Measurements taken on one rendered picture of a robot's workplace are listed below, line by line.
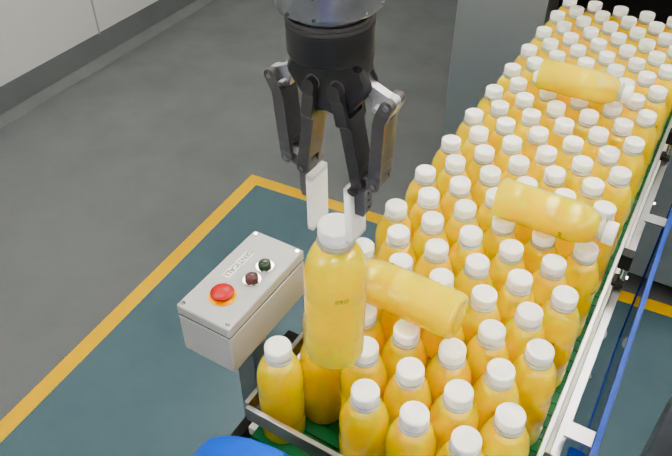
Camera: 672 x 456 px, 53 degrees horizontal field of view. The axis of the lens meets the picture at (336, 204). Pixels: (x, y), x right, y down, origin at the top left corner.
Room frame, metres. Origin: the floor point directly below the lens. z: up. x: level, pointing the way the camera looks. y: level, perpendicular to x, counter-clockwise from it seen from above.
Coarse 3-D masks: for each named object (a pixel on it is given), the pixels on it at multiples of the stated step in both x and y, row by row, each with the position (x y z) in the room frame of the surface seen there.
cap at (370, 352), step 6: (366, 336) 0.64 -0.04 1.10; (366, 342) 0.63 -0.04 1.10; (372, 342) 0.63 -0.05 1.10; (366, 348) 0.62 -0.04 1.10; (372, 348) 0.62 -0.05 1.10; (378, 348) 0.62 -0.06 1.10; (366, 354) 0.60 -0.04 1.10; (372, 354) 0.61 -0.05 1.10; (360, 360) 0.60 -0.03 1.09; (366, 360) 0.60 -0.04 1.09; (372, 360) 0.60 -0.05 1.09
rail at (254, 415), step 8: (248, 408) 0.60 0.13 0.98; (248, 416) 0.60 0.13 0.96; (256, 416) 0.59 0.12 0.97; (264, 416) 0.59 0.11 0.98; (264, 424) 0.58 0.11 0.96; (272, 424) 0.57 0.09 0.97; (280, 424) 0.57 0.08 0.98; (272, 432) 0.58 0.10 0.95; (280, 432) 0.57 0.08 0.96; (288, 432) 0.56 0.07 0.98; (296, 432) 0.56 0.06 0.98; (288, 440) 0.56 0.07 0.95; (296, 440) 0.55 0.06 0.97; (304, 440) 0.55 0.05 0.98; (312, 440) 0.55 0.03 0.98; (304, 448) 0.55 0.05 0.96; (312, 448) 0.54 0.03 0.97; (320, 448) 0.53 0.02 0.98; (328, 448) 0.53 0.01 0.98
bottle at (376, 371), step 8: (376, 360) 0.61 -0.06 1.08; (344, 368) 0.61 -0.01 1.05; (352, 368) 0.61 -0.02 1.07; (360, 368) 0.60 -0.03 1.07; (368, 368) 0.60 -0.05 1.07; (376, 368) 0.60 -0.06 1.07; (384, 368) 0.61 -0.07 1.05; (344, 376) 0.61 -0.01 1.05; (352, 376) 0.60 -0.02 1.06; (360, 376) 0.59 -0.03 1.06; (368, 376) 0.59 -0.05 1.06; (376, 376) 0.60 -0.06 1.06; (384, 376) 0.61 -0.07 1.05; (344, 384) 0.60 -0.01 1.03; (352, 384) 0.59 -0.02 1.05; (384, 384) 0.60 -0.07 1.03; (344, 392) 0.60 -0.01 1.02; (344, 400) 0.60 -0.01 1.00
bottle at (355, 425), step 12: (348, 408) 0.54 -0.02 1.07; (372, 408) 0.53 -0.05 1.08; (384, 408) 0.54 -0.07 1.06; (348, 420) 0.53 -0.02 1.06; (360, 420) 0.52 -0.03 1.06; (372, 420) 0.52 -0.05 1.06; (384, 420) 0.53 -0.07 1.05; (348, 432) 0.52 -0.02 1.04; (360, 432) 0.51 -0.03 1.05; (372, 432) 0.52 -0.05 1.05; (384, 432) 0.52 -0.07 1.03; (348, 444) 0.52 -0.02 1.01; (360, 444) 0.51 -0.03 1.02; (372, 444) 0.51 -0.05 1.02; (384, 444) 0.53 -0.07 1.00
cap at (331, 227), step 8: (328, 216) 0.54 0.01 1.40; (336, 216) 0.54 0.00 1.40; (344, 216) 0.54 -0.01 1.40; (320, 224) 0.53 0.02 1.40; (328, 224) 0.53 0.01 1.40; (336, 224) 0.53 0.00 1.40; (344, 224) 0.53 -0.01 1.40; (320, 232) 0.52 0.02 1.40; (328, 232) 0.51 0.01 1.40; (336, 232) 0.51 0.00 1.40; (344, 232) 0.51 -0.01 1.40; (320, 240) 0.52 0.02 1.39; (328, 240) 0.51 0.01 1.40; (336, 240) 0.51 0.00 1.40; (344, 240) 0.51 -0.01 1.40; (336, 248) 0.51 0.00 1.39
